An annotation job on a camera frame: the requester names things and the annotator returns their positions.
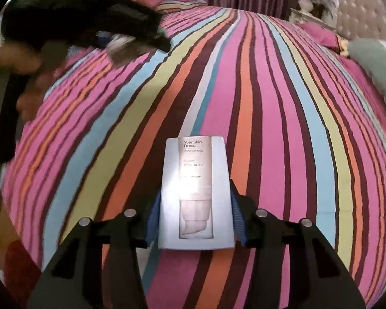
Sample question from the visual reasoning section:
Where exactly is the person's left hand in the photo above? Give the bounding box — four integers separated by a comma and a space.
0, 42, 54, 122

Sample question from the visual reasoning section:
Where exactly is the green potted plant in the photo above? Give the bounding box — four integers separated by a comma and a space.
309, 0, 337, 20

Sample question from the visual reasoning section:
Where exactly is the green bolster pillow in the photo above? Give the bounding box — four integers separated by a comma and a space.
347, 39, 386, 122

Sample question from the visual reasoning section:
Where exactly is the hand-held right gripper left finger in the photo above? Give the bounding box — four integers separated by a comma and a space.
27, 189, 163, 309

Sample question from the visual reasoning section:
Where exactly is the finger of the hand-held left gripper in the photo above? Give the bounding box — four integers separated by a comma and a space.
96, 5, 172, 54

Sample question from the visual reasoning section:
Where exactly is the tall white cosmetic box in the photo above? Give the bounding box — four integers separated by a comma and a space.
157, 135, 236, 251

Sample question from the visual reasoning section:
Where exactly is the yellow plush toy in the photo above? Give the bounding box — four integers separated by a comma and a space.
337, 38, 352, 59

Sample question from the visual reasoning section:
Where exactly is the striped multicolour bed sheet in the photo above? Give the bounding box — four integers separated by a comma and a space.
0, 4, 386, 309

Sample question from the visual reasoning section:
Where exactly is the pink pillow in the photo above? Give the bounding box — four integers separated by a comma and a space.
300, 22, 345, 48

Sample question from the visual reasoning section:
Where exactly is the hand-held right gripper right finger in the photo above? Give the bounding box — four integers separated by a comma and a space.
229, 178, 367, 309

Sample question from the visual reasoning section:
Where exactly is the white ornate nightstand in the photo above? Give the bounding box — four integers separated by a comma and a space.
289, 8, 336, 24

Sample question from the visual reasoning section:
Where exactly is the beige tufted headboard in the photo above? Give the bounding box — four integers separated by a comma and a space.
335, 0, 386, 43

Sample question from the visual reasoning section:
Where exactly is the orange and blue quilt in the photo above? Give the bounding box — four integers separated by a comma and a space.
125, 0, 208, 14

